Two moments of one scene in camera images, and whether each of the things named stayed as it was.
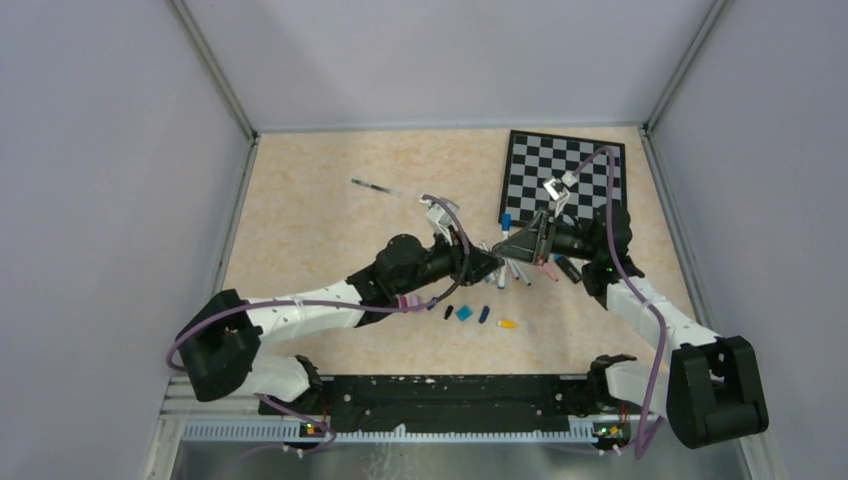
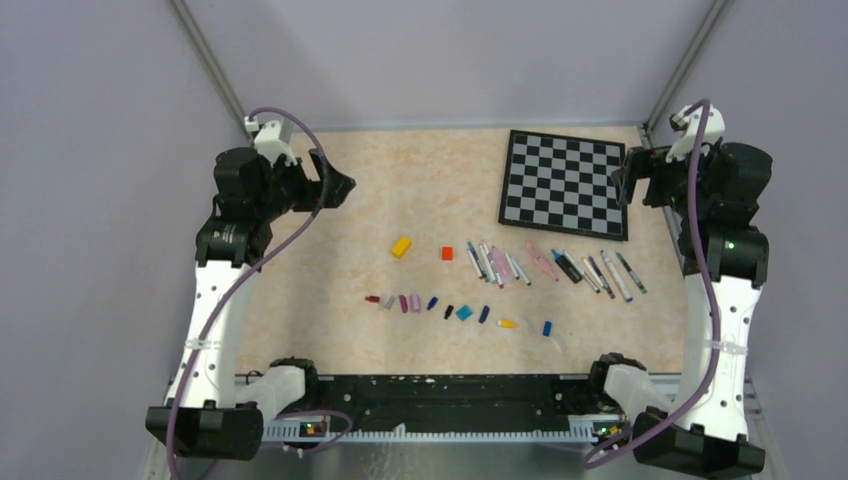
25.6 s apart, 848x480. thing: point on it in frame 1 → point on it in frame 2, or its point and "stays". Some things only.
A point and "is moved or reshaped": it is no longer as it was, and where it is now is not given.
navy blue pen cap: x=484 y=314 stays
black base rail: x=443 y=402 stays
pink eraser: x=546 y=267 stays
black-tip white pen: x=377 y=188 is moved or reshaped
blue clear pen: x=506 y=223 is moved or reshaped
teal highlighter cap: x=464 y=313 stays
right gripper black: x=528 y=244 → x=640 y=163
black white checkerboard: x=535 y=158 stays
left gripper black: x=470 y=264 → x=309 y=186
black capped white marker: x=528 y=283 stays
